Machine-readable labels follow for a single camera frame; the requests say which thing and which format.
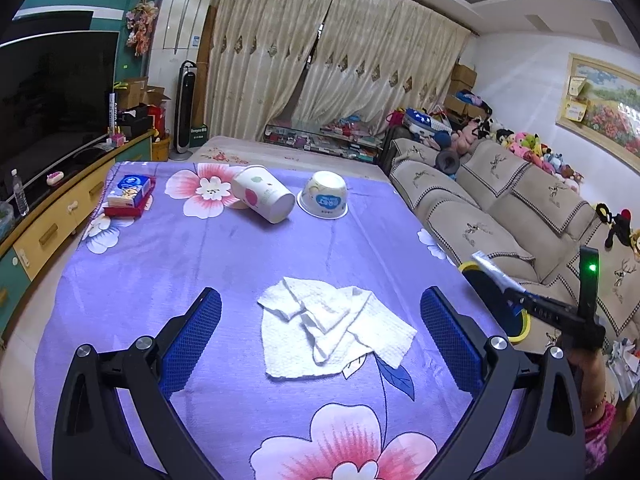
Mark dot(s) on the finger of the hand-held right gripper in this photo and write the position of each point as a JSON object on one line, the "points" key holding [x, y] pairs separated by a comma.
{"points": [[542, 306]]}

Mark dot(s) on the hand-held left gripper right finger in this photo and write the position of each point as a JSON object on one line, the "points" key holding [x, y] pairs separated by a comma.
{"points": [[450, 342]]}

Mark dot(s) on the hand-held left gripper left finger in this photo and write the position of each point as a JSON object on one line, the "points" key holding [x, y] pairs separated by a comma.
{"points": [[192, 340]]}

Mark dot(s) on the yellow trash bin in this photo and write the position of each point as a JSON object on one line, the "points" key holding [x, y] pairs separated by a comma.
{"points": [[487, 296]]}

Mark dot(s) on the white toothpaste tube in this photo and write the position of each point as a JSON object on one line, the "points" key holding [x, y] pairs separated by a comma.
{"points": [[492, 269]]}

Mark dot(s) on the white paper towel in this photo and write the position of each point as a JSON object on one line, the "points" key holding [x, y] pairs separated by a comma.
{"points": [[330, 325]]}

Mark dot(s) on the person's right forearm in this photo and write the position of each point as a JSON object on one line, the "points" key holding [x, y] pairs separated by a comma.
{"points": [[595, 400]]}

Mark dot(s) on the crumpled papers pile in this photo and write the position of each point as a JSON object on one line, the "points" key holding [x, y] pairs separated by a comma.
{"points": [[622, 365]]}

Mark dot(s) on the purple floral tablecloth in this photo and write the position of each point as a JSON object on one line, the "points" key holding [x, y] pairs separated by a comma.
{"points": [[200, 270]]}

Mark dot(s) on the black mouse plush toy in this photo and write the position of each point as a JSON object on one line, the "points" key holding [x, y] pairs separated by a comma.
{"points": [[617, 225]]}

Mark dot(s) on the beige embroidered sofa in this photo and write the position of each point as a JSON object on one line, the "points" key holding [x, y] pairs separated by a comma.
{"points": [[505, 200]]}

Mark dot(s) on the flat red box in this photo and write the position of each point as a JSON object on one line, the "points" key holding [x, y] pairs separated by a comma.
{"points": [[125, 211]]}

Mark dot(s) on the blue red small box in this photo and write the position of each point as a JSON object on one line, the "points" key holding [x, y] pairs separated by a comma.
{"points": [[131, 190]]}

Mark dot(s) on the pile of plush toys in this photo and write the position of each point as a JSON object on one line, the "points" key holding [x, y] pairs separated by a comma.
{"points": [[520, 145]]}

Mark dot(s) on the white paper cup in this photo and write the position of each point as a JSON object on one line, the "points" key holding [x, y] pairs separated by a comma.
{"points": [[265, 192]]}

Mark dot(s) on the grey neck pillow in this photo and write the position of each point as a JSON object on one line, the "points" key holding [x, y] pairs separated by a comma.
{"points": [[446, 161]]}

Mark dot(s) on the yellow green television cabinet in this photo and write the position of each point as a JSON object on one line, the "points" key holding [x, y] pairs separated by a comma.
{"points": [[55, 210]]}

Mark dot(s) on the yellow bucket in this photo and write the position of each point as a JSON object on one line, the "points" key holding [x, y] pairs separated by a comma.
{"points": [[160, 150]]}

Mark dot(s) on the white paper bowl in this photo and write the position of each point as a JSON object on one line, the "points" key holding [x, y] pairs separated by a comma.
{"points": [[324, 195]]}

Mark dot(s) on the framed flower landscape picture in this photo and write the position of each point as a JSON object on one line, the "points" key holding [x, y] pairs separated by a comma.
{"points": [[605, 105]]}

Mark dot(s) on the small pink toy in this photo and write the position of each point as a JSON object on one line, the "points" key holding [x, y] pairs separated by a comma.
{"points": [[55, 177]]}

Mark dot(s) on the blue star print bag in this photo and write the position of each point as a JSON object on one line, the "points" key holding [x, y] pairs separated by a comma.
{"points": [[422, 121]]}

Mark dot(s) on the glass ashtray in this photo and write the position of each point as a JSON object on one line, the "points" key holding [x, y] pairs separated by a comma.
{"points": [[5, 220]]}

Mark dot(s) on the red container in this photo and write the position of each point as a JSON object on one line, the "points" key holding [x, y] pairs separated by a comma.
{"points": [[157, 120]]}

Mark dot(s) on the clear water bottle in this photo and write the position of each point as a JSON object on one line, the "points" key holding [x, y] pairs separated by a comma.
{"points": [[20, 195]]}

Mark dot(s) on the black white tower fan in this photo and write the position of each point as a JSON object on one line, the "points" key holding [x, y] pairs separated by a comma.
{"points": [[186, 110]]}

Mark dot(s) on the low glass shelf with books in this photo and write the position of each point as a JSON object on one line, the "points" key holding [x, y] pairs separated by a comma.
{"points": [[325, 140]]}

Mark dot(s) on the stacked cardboard boxes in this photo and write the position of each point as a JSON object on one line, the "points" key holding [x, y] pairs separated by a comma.
{"points": [[463, 80]]}

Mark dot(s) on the tall black white box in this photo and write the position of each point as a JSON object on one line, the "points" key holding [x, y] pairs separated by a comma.
{"points": [[112, 112]]}

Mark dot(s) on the open cardboard boxes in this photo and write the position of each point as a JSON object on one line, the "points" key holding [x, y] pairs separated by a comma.
{"points": [[140, 94]]}

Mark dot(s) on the black flat television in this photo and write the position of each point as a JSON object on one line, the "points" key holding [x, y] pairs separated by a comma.
{"points": [[55, 95]]}

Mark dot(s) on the beige patterned curtain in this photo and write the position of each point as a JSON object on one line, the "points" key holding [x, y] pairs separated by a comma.
{"points": [[395, 60], [260, 55]]}

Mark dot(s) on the white standing air conditioner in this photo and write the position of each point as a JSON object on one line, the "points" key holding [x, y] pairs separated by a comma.
{"points": [[180, 45]]}

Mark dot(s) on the artificial flower decoration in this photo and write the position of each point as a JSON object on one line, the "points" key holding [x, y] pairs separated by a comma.
{"points": [[142, 25]]}

